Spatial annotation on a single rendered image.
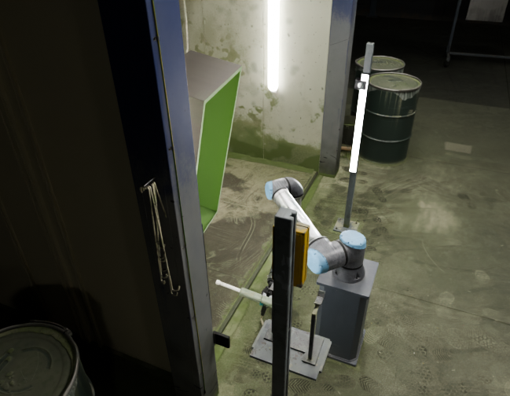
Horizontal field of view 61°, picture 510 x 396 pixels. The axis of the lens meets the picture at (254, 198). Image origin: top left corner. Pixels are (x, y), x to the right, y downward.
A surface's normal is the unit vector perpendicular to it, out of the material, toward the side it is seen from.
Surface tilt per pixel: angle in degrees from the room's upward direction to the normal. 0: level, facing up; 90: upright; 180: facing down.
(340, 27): 90
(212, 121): 91
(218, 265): 0
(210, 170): 91
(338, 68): 90
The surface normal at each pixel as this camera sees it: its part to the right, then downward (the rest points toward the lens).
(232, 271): -0.01, -0.83
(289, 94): -0.40, 0.52
